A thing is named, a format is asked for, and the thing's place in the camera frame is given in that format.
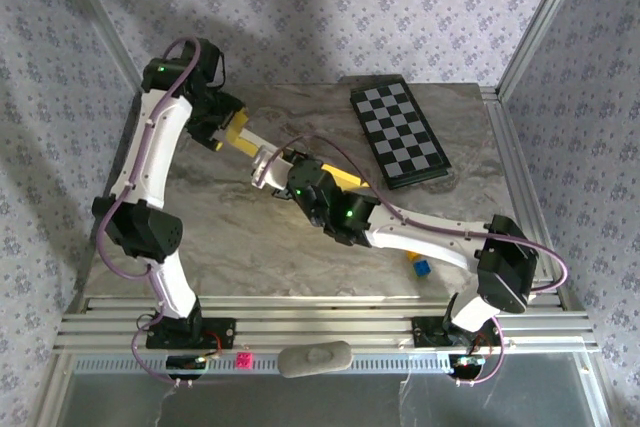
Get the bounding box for yellow white paper box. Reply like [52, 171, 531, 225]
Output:
[225, 126, 374, 193]

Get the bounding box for grey oval stone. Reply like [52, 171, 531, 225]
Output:
[277, 340, 353, 379]

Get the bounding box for black white chessboard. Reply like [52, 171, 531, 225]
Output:
[349, 75, 453, 192]

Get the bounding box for grey slotted cable duct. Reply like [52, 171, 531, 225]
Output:
[73, 352, 454, 376]

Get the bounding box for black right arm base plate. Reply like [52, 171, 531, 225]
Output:
[412, 315, 503, 348]

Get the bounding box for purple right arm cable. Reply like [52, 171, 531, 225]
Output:
[267, 134, 571, 388]

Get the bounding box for aluminium corner post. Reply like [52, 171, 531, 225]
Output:
[49, 0, 147, 96]
[497, 0, 594, 98]

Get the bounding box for aluminium side rail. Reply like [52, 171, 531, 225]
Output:
[479, 86, 571, 311]
[73, 86, 147, 298]

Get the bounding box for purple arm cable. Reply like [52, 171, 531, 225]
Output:
[267, 134, 571, 388]
[92, 36, 221, 388]

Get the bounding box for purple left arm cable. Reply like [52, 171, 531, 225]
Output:
[92, 36, 221, 388]

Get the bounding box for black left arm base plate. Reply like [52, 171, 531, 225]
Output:
[144, 316, 237, 350]

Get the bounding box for aluminium profile mounting rails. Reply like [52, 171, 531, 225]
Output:
[53, 294, 600, 353]

